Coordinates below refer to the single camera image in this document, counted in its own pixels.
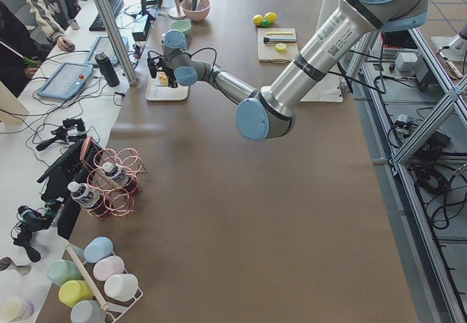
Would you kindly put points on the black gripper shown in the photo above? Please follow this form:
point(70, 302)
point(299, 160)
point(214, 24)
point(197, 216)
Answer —
point(169, 72)

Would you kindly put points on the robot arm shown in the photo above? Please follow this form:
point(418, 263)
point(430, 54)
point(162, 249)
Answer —
point(269, 112)

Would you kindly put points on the braided donut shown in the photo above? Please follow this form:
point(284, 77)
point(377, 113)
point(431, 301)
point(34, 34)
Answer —
point(163, 80)

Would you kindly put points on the cream rabbit tray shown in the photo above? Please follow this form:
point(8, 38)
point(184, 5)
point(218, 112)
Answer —
point(156, 92)

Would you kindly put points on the mint green bowl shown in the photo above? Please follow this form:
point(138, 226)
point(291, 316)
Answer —
point(183, 26)

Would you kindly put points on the black thermos bottle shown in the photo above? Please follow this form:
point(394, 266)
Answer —
point(106, 68)

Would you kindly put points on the wooden round stand base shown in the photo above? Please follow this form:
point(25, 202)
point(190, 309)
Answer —
point(176, 13)

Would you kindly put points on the blue teach pendant far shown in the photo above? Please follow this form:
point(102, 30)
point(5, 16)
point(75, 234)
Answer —
point(101, 43)

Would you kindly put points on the blue teach pendant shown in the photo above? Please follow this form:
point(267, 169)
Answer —
point(101, 43)
point(66, 82)

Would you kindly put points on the pink ice bowl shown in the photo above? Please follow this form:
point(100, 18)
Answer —
point(200, 15)

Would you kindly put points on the steel ice scoop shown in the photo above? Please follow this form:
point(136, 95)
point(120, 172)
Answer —
point(193, 5)

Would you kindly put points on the blue teach pendant near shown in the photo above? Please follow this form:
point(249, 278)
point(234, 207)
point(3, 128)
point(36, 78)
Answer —
point(66, 82)

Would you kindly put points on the tea bottle in rack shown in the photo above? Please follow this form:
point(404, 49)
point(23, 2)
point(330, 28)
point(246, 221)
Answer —
point(91, 199)
point(116, 174)

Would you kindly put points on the steel muddler black tip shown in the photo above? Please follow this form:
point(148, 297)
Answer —
point(270, 40)

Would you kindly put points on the whole lemon lower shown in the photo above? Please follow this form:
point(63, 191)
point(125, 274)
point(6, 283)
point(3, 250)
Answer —
point(257, 19)

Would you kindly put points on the whole lemon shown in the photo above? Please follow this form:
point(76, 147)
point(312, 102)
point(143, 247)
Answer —
point(257, 19)
point(271, 17)

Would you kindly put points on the yellow plastic knife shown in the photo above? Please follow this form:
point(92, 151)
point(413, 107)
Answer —
point(279, 33)

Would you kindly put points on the green lime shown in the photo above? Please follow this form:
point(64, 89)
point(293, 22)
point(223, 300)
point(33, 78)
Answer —
point(266, 24)

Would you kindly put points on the bamboo cutting board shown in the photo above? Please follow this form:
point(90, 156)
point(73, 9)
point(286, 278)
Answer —
point(267, 52)

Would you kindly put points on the lemon half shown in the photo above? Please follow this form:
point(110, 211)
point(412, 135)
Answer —
point(280, 47)

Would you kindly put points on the whole lemon upper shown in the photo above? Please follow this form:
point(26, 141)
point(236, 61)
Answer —
point(271, 17)

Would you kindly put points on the blue cup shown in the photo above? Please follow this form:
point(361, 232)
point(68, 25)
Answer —
point(98, 249)

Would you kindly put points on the pink cup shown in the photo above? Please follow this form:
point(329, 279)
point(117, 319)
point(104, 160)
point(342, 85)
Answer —
point(107, 267)

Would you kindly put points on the white cup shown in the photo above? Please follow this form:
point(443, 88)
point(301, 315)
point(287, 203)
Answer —
point(121, 287)

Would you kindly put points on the white cup rack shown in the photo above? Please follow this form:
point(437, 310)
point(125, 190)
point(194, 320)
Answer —
point(115, 310)

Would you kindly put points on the mint cup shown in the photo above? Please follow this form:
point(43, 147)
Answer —
point(62, 271)

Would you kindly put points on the yellow cup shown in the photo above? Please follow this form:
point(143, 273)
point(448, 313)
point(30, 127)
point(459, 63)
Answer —
point(74, 291)

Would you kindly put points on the grey cup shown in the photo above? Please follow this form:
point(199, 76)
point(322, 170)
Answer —
point(87, 311)

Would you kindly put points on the copper wire bottle rack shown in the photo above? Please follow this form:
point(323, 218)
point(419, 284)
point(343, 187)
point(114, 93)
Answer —
point(118, 200)

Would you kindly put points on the aluminium frame post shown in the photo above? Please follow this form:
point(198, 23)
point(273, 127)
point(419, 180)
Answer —
point(115, 38)

